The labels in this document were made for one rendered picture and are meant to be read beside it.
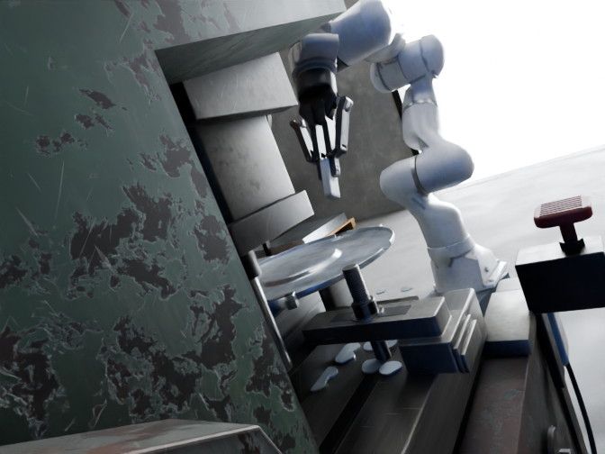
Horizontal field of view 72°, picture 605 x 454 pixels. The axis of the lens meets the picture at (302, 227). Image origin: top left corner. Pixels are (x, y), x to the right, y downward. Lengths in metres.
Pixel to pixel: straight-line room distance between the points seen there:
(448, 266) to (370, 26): 0.64
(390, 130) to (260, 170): 4.82
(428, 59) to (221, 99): 0.87
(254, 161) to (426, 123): 0.78
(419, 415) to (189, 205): 0.24
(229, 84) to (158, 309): 0.29
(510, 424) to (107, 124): 0.42
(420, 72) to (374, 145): 4.14
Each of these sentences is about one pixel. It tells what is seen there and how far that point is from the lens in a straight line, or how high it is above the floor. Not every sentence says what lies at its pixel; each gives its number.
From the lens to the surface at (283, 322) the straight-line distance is 0.46.
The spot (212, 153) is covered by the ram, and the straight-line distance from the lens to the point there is 0.44.
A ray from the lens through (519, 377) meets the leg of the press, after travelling 0.54.
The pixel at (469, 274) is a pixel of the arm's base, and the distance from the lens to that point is 1.19.
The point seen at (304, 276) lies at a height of 0.78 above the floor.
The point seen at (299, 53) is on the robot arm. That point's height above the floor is 1.10.
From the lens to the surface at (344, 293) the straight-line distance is 0.61.
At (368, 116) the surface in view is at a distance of 5.35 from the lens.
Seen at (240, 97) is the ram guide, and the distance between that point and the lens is 0.46.
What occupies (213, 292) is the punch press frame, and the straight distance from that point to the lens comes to 0.24.
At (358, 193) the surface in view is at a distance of 5.58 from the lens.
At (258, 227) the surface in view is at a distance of 0.41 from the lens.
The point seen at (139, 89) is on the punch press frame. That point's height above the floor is 0.98.
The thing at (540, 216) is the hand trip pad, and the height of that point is 0.76.
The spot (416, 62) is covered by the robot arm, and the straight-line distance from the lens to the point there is 1.24.
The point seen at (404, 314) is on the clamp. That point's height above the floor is 0.76.
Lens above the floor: 0.91
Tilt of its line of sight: 7 degrees down
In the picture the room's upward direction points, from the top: 21 degrees counter-clockwise
